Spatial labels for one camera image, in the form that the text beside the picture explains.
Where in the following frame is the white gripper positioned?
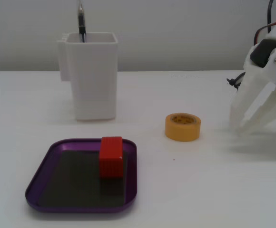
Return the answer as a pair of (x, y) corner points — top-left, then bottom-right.
(229, 32), (276, 136)

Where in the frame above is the red cube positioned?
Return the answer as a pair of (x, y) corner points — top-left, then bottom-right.
(99, 136), (124, 179)

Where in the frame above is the yellow tape roll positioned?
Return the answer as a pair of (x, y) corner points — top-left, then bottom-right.
(164, 113), (202, 143)

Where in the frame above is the white plastic pen holder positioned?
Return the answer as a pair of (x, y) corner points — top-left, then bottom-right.
(56, 32), (118, 121)

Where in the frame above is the black pen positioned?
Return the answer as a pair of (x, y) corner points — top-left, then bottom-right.
(77, 0), (88, 44)

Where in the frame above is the purple metal tray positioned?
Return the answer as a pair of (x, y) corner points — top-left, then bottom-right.
(25, 138), (138, 214)

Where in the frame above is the red servo wire bundle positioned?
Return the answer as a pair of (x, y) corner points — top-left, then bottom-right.
(254, 19), (276, 46)

